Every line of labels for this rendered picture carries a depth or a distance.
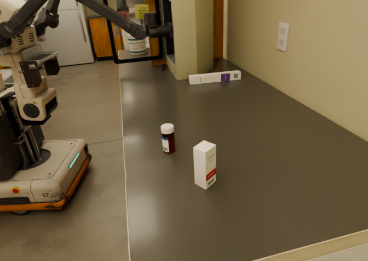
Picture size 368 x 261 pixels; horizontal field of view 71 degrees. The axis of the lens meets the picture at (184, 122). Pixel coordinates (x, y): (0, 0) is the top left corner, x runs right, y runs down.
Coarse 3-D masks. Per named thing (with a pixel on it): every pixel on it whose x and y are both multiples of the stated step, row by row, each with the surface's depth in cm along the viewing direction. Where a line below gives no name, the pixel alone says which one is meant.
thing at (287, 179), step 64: (128, 64) 173; (128, 128) 91; (192, 128) 88; (256, 128) 86; (320, 128) 83; (128, 192) 61; (192, 192) 60; (256, 192) 59; (320, 192) 58; (192, 256) 46; (256, 256) 45; (320, 256) 49
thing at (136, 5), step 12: (108, 0) 139; (120, 0) 141; (132, 0) 142; (144, 0) 144; (120, 12) 143; (132, 12) 145; (144, 12) 146; (120, 36) 149; (132, 36) 150; (120, 48) 151; (132, 48) 153; (144, 48) 155; (156, 48) 157
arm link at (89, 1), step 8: (80, 0) 126; (88, 0) 126; (96, 0) 127; (96, 8) 128; (104, 8) 128; (104, 16) 130; (112, 16) 130; (120, 16) 131; (120, 24) 132; (128, 24) 132; (136, 24) 136; (128, 32) 133
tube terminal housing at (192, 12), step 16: (176, 0) 119; (192, 0) 121; (208, 0) 132; (176, 16) 123; (192, 16) 124; (208, 16) 136; (176, 32) 126; (192, 32) 127; (208, 32) 139; (176, 48) 129; (192, 48) 131; (208, 48) 143; (176, 64) 133; (192, 64) 135; (208, 64) 146
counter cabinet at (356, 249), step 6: (360, 246) 50; (366, 246) 51; (336, 252) 49; (342, 252) 50; (348, 252) 50; (354, 252) 51; (360, 252) 51; (366, 252) 52; (318, 258) 49; (324, 258) 49; (330, 258) 50; (336, 258) 50; (342, 258) 51; (348, 258) 51; (354, 258) 52; (360, 258) 52; (366, 258) 53
